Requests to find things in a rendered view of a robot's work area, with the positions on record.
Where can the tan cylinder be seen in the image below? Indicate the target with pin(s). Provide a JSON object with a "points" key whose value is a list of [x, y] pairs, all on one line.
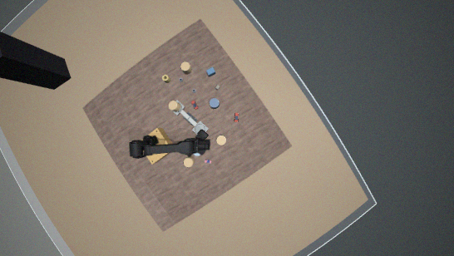
{"points": [[174, 106], [221, 140], [189, 161], [185, 66]]}

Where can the blue box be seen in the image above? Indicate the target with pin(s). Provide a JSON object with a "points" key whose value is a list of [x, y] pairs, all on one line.
{"points": [[211, 71]]}

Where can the dark blue cylinder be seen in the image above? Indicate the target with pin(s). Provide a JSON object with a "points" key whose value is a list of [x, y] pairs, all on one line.
{"points": [[214, 103]]}

